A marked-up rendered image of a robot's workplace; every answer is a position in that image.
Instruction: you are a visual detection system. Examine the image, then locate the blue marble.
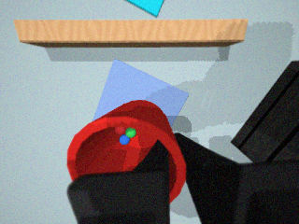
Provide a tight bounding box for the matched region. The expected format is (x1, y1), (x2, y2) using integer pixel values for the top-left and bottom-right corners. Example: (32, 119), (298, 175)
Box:
(120, 134), (130, 145)

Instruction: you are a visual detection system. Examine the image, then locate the green marble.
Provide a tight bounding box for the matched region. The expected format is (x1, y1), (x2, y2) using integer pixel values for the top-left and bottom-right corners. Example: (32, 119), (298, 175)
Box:
(125, 128), (136, 138)

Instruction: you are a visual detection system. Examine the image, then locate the red marble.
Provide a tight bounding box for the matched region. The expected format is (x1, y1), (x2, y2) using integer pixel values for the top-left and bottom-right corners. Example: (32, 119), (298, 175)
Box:
(115, 127), (126, 134)

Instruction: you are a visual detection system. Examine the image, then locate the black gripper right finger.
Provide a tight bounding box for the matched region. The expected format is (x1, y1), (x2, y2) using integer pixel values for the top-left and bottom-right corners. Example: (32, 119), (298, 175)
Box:
(174, 133), (299, 224)

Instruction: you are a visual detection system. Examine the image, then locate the light wooden plank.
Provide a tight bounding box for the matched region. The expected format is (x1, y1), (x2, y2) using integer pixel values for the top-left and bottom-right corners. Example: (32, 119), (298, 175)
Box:
(13, 19), (249, 48)

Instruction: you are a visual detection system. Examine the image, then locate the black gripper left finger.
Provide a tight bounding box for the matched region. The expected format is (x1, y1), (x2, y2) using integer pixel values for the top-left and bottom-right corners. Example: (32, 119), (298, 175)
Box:
(66, 139), (170, 224)

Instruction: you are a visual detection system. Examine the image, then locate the red cup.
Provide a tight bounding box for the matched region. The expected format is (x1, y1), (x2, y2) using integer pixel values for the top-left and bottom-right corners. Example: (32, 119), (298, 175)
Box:
(67, 100), (186, 202)

